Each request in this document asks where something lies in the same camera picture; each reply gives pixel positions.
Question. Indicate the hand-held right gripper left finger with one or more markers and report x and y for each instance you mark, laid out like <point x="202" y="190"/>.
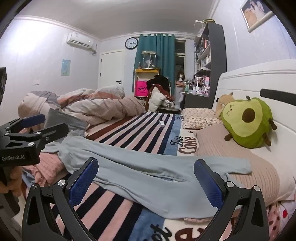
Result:
<point x="83" y="183"/>

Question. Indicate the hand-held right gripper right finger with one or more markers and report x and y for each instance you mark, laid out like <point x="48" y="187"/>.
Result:
<point x="208" y="183"/>

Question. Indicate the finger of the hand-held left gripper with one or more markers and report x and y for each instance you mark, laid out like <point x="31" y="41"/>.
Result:
<point x="34" y="121"/>
<point x="55" y="131"/>

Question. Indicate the light blue pants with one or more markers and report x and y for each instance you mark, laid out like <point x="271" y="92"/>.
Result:
<point x="150" y="180"/>

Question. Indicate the person's left hand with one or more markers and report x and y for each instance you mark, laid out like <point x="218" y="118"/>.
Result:
<point x="14" y="183"/>

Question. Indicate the grey blue garment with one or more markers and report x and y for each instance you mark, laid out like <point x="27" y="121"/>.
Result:
<point x="67" y="122"/>

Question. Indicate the pink quilted blanket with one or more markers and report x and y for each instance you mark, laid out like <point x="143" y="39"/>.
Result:
<point x="50" y="164"/>

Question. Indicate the pink and grey duvet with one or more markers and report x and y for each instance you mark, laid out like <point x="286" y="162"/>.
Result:
<point x="92" y="104"/>

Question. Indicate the floral pillow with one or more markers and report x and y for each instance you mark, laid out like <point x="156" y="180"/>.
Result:
<point x="198" y="117"/>

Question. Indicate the green avocado plush toy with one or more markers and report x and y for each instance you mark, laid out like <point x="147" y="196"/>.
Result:
<point x="252" y="129"/>

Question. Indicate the small white box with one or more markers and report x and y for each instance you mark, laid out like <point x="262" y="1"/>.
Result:
<point x="162" y="123"/>

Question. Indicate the red patterned bed sheet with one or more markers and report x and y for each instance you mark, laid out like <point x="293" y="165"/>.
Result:
<point x="277" y="220"/>

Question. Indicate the striped fleece blanket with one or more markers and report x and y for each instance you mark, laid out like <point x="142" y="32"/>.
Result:
<point x="143" y="129"/>

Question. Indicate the dark grey desk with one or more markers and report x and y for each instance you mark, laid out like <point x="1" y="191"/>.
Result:
<point x="196" y="102"/>

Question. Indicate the tan plush toy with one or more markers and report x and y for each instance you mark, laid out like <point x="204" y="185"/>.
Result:
<point x="223" y="102"/>

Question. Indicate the white door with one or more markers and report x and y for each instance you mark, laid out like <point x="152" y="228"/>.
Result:
<point x="111" y="69"/>

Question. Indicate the white air conditioner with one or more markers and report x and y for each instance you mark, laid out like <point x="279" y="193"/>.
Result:
<point x="79" y="40"/>

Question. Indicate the pink shopping bag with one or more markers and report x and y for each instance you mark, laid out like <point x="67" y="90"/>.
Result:
<point x="141" y="89"/>

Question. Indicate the pile of clothes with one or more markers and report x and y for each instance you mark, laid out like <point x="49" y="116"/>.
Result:
<point x="159" y="92"/>

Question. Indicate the mannequin head with wig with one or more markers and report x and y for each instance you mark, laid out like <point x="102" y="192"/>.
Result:
<point x="180" y="76"/>

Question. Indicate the yellow shelf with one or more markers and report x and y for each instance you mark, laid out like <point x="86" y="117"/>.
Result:
<point x="148" y="70"/>

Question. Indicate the black curved bar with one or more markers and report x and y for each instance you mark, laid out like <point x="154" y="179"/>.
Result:
<point x="277" y="95"/>

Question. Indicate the white bed headboard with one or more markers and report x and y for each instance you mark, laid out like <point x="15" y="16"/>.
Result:
<point x="254" y="76"/>

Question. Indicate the glass display case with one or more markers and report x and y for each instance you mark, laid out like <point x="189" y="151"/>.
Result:
<point x="149" y="60"/>

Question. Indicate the dark grey bookshelf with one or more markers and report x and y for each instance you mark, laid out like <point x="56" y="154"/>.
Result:
<point x="217" y="58"/>

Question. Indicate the window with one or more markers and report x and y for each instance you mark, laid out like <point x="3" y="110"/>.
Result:
<point x="180" y="58"/>

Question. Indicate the teal curtain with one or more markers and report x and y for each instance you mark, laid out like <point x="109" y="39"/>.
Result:
<point x="164" y="55"/>

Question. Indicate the small light blue wall poster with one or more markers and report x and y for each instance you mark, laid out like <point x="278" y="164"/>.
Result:
<point x="66" y="67"/>

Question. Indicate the round wall clock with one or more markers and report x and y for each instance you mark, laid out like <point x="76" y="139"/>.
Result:
<point x="131" y="43"/>

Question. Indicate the framed wall picture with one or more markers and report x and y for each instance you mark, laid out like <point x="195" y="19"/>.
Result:
<point x="255" y="14"/>

